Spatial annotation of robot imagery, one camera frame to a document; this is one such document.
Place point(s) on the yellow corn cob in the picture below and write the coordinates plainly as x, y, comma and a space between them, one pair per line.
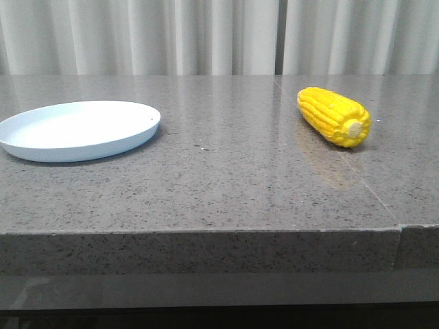
340, 120

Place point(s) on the light blue round plate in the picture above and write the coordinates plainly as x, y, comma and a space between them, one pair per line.
79, 131

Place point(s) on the white pleated curtain right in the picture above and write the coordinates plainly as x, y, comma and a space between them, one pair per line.
357, 37

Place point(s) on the white pleated curtain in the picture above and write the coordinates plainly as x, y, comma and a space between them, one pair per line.
357, 37
139, 37

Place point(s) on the white pleated curtain left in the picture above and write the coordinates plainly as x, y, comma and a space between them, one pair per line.
139, 37

